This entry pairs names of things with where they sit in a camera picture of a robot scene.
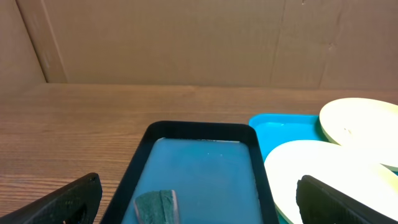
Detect yellow plate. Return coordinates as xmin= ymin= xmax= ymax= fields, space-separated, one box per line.
xmin=264 ymin=140 xmax=397 ymax=223
xmin=319 ymin=98 xmax=397 ymax=172

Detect blue serving tray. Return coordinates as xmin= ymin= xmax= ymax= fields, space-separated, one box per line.
xmin=249 ymin=114 xmax=327 ymax=223

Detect black water tray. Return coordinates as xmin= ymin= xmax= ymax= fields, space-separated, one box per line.
xmin=101 ymin=121 xmax=279 ymax=223

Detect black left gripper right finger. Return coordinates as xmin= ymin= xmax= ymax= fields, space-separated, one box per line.
xmin=296 ymin=175 xmax=397 ymax=224

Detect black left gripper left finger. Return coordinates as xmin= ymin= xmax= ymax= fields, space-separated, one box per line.
xmin=1 ymin=172 xmax=103 ymax=224

